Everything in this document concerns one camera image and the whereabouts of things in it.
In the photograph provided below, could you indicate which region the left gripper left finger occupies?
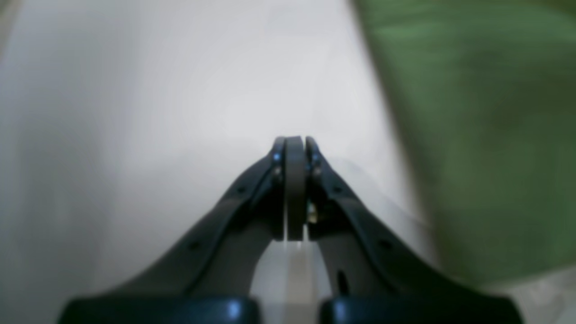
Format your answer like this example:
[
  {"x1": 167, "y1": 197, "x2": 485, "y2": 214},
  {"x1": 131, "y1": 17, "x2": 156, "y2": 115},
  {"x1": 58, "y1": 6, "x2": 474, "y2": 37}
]
[{"x1": 59, "y1": 137, "x2": 297, "y2": 324}]

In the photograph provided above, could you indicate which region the green t-shirt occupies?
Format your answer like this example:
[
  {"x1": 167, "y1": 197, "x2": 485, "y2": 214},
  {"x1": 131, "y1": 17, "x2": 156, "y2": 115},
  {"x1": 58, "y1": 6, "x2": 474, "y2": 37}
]
[{"x1": 354, "y1": 0, "x2": 576, "y2": 285}]

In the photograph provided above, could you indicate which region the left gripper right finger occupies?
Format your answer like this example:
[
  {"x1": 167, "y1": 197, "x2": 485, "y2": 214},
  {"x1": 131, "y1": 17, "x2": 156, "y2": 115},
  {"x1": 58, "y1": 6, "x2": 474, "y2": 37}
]
[{"x1": 298, "y1": 137, "x2": 523, "y2": 324}]

